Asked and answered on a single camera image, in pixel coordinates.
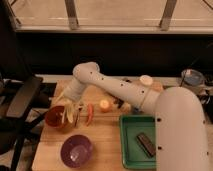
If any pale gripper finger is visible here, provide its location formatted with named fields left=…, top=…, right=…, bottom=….
left=72, top=102, right=82, bottom=115
left=55, top=94, right=66, bottom=104

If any peeled pale banana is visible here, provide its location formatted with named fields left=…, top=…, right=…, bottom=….
left=61, top=102, right=76, bottom=123

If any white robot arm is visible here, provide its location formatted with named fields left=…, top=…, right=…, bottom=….
left=62, top=62, right=210, bottom=171

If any red bowl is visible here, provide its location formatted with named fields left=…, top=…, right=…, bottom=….
left=45, top=105, right=75, bottom=133

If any black office chair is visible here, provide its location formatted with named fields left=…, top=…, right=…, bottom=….
left=0, top=76, right=51, bottom=171

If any green plastic tray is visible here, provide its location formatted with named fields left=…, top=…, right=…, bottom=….
left=119, top=115, right=156, bottom=170

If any dark rectangular block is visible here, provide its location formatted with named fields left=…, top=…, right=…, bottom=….
left=136, top=132, right=156, bottom=157

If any blue round dish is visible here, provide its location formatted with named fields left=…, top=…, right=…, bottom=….
left=181, top=69, right=205, bottom=86

